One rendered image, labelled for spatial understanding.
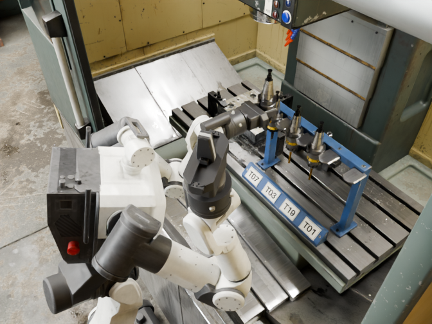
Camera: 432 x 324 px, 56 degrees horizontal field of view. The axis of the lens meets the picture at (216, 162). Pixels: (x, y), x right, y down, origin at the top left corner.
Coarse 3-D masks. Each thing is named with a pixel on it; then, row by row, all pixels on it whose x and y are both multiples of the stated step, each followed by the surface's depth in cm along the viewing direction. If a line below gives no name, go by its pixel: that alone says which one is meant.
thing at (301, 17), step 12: (240, 0) 131; (252, 0) 126; (264, 0) 121; (300, 0) 111; (312, 0) 114; (324, 0) 117; (300, 12) 114; (312, 12) 117; (324, 12) 120; (336, 12) 124; (300, 24) 117
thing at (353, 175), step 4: (352, 168) 134; (356, 168) 134; (348, 172) 132; (352, 172) 132; (356, 172) 132; (360, 172) 132; (344, 176) 131; (348, 176) 131; (352, 176) 131; (356, 176) 131; (360, 176) 131; (364, 176) 131; (344, 180) 130; (348, 180) 130; (352, 180) 130; (356, 180) 130; (360, 180) 130
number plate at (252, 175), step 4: (252, 168) 171; (248, 172) 172; (252, 172) 171; (256, 172) 169; (248, 176) 172; (252, 176) 170; (256, 176) 169; (260, 176) 168; (252, 180) 170; (256, 180) 169; (260, 180) 168; (256, 184) 168
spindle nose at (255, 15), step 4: (252, 8) 147; (252, 12) 148; (256, 12) 146; (260, 12) 145; (252, 16) 149; (256, 16) 147; (260, 16) 146; (264, 16) 145; (256, 20) 148; (260, 20) 147; (264, 20) 147; (268, 20) 146; (272, 20) 146
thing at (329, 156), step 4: (324, 152) 139; (328, 152) 139; (332, 152) 139; (320, 156) 138; (324, 156) 138; (328, 156) 138; (332, 156) 138; (336, 156) 138; (340, 156) 138; (320, 160) 137; (324, 160) 136; (328, 160) 136; (332, 160) 136; (336, 160) 137; (328, 164) 135
